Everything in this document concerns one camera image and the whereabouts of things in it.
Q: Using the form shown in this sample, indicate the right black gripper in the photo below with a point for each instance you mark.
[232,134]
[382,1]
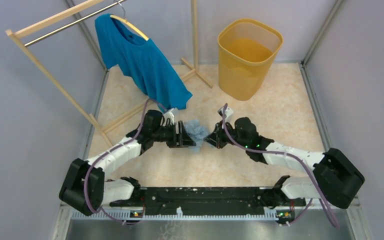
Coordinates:
[216,138]

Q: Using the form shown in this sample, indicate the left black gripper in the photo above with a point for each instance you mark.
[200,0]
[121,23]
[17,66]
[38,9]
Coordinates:
[185,140]

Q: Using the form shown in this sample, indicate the light blue plastic trash bag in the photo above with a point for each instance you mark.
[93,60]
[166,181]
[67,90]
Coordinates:
[197,133]

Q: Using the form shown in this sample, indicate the yellow mesh trash bin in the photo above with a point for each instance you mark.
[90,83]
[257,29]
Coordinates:
[247,49]

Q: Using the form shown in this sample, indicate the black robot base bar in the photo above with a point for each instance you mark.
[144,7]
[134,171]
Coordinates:
[207,201]

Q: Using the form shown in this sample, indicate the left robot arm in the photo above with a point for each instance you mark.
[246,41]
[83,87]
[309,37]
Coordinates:
[87,185]

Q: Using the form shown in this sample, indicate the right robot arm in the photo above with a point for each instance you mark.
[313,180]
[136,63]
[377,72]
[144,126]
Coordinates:
[330,176]

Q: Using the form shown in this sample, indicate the blue t-shirt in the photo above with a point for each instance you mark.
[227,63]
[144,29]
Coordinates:
[141,60]

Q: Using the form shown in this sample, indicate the wooden clothes hanger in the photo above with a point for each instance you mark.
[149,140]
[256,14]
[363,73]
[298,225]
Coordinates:
[123,20]

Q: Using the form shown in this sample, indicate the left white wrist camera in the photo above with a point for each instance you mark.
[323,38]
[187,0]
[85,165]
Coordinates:
[170,115]

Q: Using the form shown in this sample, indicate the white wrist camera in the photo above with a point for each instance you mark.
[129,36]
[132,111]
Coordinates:
[226,113]
[170,115]

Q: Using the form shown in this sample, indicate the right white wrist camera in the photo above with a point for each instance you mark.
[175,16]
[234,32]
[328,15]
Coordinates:
[226,113]

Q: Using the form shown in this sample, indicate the white toothed cable duct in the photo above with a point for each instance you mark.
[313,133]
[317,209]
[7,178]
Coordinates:
[134,214]

